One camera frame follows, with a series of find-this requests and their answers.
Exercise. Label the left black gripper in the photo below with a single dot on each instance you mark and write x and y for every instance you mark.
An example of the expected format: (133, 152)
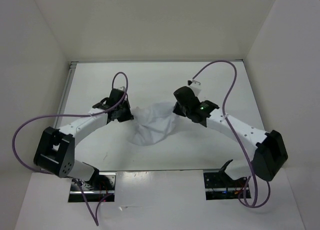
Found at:
(128, 116)

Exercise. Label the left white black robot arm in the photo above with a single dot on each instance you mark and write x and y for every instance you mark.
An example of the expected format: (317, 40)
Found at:
(56, 149)

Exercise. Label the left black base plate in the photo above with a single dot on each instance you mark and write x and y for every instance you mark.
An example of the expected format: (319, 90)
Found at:
(101, 191)

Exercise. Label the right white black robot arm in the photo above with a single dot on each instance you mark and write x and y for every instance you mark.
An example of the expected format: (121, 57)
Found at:
(266, 150)

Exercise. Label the white skirt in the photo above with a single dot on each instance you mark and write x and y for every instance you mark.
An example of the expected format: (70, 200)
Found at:
(152, 124)

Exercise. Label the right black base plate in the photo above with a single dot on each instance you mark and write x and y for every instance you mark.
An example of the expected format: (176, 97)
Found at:
(219, 186)

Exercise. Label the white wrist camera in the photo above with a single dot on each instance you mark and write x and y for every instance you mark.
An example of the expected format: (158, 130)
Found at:
(195, 86)
(123, 88)

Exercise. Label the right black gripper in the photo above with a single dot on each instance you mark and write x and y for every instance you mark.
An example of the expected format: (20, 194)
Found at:
(177, 110)

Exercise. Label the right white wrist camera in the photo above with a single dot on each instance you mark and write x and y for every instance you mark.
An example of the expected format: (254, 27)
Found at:
(195, 86)

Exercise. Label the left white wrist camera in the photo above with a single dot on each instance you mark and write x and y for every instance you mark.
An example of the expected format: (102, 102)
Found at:
(123, 88)

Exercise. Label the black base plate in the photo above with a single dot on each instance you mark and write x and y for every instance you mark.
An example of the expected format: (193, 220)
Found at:
(101, 191)
(219, 186)

